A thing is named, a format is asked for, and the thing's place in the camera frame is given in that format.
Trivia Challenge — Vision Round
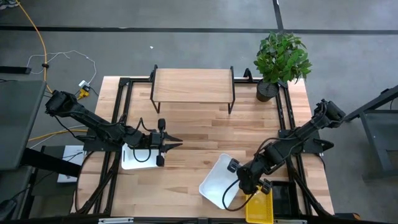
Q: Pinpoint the silver aluminium bar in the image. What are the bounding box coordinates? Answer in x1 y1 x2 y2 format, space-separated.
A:
273 218 308 224
98 217 135 224

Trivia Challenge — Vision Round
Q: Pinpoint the grey side table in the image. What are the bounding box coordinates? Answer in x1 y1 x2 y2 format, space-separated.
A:
343 84 398 182

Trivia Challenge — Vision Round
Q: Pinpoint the white box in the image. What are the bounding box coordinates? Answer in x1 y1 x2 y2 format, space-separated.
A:
57 145 87 184

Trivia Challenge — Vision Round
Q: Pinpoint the wooden shelf black metal frame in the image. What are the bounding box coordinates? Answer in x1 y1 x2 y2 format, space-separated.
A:
149 64 236 115

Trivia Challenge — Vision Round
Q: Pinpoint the yellow cable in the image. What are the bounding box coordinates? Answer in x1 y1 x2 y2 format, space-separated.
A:
27 128 88 142
14 0 54 94

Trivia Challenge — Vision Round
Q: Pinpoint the yellow plastic basket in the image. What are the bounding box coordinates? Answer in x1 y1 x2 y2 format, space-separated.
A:
244 185 275 224

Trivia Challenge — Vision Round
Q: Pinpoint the black rig frame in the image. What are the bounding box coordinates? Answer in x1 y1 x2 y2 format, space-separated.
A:
71 67 335 224

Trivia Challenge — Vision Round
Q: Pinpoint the grey desk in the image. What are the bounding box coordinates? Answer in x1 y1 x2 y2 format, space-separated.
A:
0 80 47 171

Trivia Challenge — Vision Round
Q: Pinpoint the white cable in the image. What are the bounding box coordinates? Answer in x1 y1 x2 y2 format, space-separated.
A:
26 50 98 85

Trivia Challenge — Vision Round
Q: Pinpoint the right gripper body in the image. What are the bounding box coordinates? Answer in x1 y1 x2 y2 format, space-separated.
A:
226 157 273 195

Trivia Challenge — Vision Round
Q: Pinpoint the potted green plant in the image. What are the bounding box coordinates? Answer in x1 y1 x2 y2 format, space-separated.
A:
253 30 313 103

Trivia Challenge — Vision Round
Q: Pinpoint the white plastic basket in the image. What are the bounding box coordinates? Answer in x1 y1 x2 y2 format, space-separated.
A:
198 152 242 210
120 142 166 171

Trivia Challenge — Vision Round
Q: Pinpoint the black plastic basket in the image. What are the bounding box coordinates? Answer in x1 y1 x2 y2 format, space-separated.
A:
271 180 295 217

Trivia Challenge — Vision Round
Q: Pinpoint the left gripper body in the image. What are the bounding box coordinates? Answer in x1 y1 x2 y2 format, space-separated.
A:
150 118 167 167

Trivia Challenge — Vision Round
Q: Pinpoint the black floor bar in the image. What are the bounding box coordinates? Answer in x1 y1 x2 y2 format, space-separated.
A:
0 65 32 75

